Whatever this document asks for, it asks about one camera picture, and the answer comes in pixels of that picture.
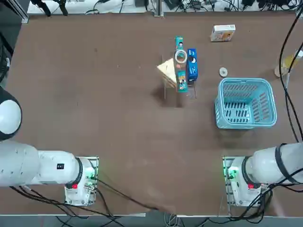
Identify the round metal jar lid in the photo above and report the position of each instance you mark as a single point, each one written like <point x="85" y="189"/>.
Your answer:
<point x="223" y="71"/>

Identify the glass cookie jar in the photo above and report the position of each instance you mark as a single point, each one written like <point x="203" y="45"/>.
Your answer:
<point x="181" y="56"/>

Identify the yellow juice bottle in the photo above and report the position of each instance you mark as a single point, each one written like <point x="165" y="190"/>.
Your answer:
<point x="290" y="62"/>

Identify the black stand leg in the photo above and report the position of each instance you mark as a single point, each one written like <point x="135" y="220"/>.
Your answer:
<point x="43" y="6"/>
<point x="62" y="7"/>

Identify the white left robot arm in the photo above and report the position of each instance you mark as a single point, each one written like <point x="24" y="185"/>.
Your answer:
<point x="47" y="165"/>

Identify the light blue plastic basket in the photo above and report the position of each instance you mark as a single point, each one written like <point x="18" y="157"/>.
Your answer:
<point x="246" y="118"/>

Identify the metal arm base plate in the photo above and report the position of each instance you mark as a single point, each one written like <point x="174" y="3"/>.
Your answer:
<point x="95" y="163"/>
<point x="226" y="163"/>

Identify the triangular sandwich wedge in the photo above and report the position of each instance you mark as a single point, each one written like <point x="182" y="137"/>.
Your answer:
<point x="168" y="69"/>

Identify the aluminium camera post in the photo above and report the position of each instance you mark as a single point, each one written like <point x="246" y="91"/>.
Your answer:
<point x="158" y="8"/>

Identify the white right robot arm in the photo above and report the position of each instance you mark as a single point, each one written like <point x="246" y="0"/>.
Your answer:
<point x="260" y="165"/>

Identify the clear acrylic display shelf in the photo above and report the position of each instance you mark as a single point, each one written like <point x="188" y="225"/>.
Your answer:
<point x="168" y="94"/>

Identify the blue Oreo cookie box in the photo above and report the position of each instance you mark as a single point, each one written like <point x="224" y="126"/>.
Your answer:
<point x="192" y="68"/>

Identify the white orange carton box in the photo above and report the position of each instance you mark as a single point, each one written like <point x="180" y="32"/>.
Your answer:
<point x="222" y="33"/>

